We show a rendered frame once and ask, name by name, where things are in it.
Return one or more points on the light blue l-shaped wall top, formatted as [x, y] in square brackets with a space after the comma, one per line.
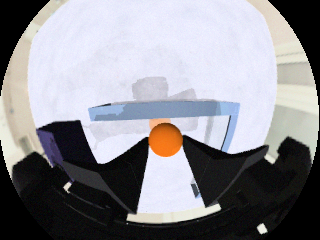
[170, 110]

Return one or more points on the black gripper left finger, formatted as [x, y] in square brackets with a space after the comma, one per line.
[122, 177]

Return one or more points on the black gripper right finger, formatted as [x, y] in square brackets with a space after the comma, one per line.
[213, 170]

